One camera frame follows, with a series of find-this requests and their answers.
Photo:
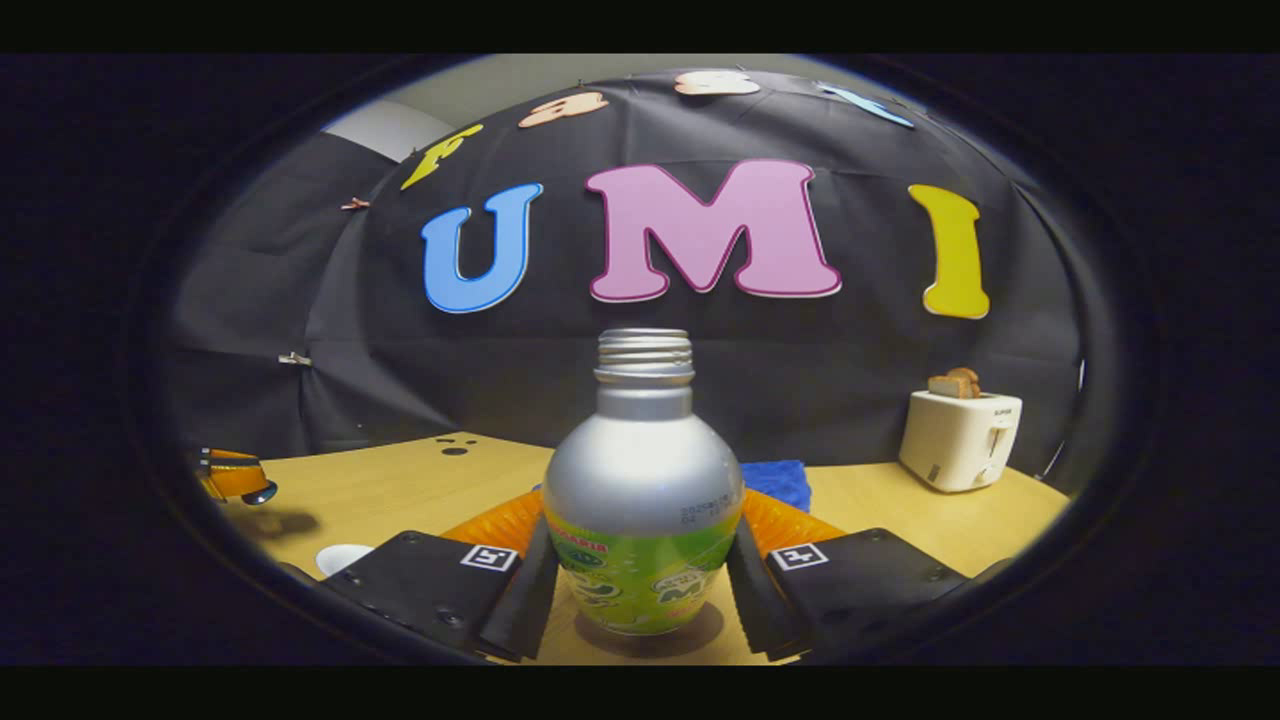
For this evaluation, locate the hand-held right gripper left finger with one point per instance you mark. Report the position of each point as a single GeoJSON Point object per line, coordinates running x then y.
{"type": "Point", "coordinates": [520, 610]}

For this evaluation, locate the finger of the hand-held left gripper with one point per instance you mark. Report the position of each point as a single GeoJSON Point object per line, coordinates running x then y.
{"type": "Point", "coordinates": [235, 478]}

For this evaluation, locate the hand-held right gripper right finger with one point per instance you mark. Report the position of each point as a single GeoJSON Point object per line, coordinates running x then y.
{"type": "Point", "coordinates": [760, 610]}

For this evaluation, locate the round brown coaster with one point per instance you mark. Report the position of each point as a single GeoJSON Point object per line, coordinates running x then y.
{"type": "Point", "coordinates": [705, 625]}

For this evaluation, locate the white teacup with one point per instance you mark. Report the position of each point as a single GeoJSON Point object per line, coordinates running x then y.
{"type": "Point", "coordinates": [343, 557]}

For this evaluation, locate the silver green water bottle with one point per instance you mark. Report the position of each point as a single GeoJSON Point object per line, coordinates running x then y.
{"type": "Point", "coordinates": [640, 470]}

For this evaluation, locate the blue folded towel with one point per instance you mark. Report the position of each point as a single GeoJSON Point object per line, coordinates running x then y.
{"type": "Point", "coordinates": [780, 485]}

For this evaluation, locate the silver metal clip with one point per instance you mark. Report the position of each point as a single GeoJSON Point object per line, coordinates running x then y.
{"type": "Point", "coordinates": [294, 359]}

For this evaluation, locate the white toaster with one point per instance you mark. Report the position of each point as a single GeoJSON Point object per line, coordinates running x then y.
{"type": "Point", "coordinates": [955, 440]}

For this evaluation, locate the black backdrop cloth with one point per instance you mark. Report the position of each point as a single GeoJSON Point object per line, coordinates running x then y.
{"type": "Point", "coordinates": [600, 340]}

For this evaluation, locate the toast slice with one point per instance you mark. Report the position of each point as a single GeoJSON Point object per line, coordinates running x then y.
{"type": "Point", "coordinates": [952, 385]}

